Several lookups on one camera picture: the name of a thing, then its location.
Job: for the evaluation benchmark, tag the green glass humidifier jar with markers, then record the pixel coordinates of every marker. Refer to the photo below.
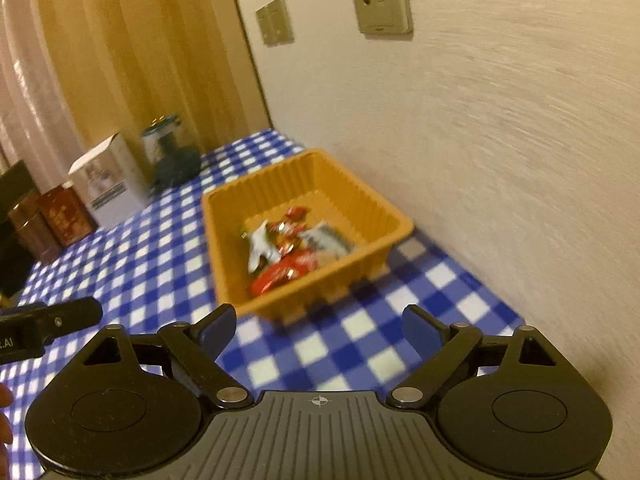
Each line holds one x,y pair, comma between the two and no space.
171,151

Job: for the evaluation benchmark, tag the brown metallic tin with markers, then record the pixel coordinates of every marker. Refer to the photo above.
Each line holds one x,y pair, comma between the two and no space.
33,230

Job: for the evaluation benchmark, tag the green white snack pack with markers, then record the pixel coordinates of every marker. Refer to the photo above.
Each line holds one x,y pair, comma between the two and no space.
262,249

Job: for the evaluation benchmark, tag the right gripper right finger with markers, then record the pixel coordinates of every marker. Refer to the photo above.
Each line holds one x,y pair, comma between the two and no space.
446,353

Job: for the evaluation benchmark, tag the small red candy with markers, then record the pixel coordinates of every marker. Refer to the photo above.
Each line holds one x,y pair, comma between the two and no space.
296,213

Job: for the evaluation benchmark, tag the dark seaweed snack pack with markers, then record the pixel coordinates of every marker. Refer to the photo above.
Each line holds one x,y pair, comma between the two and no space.
325,238

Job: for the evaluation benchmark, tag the red snack pack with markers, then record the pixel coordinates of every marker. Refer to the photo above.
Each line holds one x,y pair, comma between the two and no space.
291,267

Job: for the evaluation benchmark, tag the black chair back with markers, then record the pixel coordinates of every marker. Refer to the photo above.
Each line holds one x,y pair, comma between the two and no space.
17,261

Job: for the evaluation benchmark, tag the white product box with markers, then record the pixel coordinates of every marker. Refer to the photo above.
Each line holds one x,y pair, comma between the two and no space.
110,182

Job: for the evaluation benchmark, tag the dark red candy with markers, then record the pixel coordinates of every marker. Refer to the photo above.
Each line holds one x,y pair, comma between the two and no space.
286,235

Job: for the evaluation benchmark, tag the double wall power outlet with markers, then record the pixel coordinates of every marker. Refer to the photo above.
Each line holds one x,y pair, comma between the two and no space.
274,24

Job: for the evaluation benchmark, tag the red gift box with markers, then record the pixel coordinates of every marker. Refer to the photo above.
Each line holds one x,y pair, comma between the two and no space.
66,215

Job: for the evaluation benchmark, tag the person left hand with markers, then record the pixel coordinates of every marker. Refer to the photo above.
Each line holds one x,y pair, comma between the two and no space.
6,400

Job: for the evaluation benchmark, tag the orange plastic tray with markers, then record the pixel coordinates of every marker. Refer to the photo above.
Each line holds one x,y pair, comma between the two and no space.
333,194

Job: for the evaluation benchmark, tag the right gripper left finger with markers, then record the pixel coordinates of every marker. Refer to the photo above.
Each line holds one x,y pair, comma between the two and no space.
193,350

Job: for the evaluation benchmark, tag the beige curtain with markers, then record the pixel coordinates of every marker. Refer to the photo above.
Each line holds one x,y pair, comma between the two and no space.
37,126

